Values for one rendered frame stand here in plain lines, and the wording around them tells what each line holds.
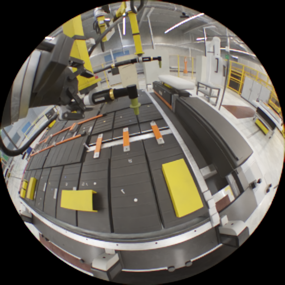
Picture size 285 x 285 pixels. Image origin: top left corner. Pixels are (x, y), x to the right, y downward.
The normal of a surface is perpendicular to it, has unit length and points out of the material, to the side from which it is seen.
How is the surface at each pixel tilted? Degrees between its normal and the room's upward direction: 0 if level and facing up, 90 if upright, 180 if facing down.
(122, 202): 0
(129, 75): 90
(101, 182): 0
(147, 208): 0
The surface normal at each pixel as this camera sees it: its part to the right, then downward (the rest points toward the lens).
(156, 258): -0.14, -0.66
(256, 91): -0.98, 0.22
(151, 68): 0.17, 0.72
